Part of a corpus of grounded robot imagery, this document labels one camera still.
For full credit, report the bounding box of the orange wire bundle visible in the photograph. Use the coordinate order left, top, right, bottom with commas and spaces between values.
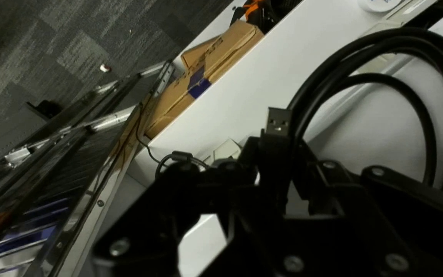
231, 0, 277, 24

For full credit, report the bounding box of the brown cardboard box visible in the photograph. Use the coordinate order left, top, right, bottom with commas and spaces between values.
144, 21, 263, 138

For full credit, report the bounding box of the black USB cable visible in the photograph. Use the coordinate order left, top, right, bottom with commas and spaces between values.
258, 25, 443, 198

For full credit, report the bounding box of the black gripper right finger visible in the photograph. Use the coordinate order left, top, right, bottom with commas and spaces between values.
304, 159, 443, 277

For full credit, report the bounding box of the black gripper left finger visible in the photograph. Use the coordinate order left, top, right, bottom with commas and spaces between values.
92, 156, 232, 277

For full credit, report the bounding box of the black slatted rack left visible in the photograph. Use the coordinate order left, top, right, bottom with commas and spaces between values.
0, 61, 175, 277

